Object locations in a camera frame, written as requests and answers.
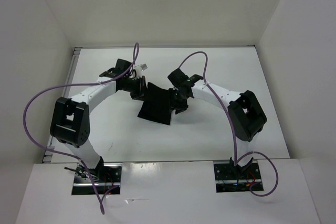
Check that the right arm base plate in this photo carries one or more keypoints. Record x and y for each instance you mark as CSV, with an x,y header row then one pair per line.
x,y
227,180

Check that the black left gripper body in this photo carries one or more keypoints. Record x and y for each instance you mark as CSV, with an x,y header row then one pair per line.
x,y
132,86

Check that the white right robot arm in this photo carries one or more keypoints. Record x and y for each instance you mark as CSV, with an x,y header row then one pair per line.
x,y
245,114

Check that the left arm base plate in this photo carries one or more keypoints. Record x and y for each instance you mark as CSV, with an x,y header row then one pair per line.
x,y
109,182

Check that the black skirt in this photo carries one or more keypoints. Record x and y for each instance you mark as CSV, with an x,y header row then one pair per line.
x,y
156,105

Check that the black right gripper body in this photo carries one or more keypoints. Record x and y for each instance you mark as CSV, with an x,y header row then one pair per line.
x,y
178,96

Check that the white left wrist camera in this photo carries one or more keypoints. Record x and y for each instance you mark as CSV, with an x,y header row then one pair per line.
x,y
138,70

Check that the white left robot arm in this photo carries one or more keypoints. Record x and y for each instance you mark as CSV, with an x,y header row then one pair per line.
x,y
70,123

